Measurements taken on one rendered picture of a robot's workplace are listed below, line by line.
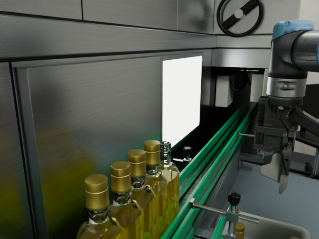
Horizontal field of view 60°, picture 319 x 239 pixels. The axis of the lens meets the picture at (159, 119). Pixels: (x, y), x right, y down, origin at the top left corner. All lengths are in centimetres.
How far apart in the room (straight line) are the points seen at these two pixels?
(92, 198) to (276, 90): 41
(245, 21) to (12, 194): 124
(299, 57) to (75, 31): 41
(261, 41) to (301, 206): 76
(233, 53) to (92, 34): 99
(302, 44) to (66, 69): 42
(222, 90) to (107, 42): 109
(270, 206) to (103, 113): 80
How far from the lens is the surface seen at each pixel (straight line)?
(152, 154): 55
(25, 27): 48
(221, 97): 163
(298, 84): 62
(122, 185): 47
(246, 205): 117
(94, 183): 42
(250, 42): 146
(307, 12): 348
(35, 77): 48
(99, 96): 60
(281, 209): 119
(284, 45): 60
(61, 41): 53
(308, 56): 55
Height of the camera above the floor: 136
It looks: 15 degrees down
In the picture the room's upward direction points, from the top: straight up
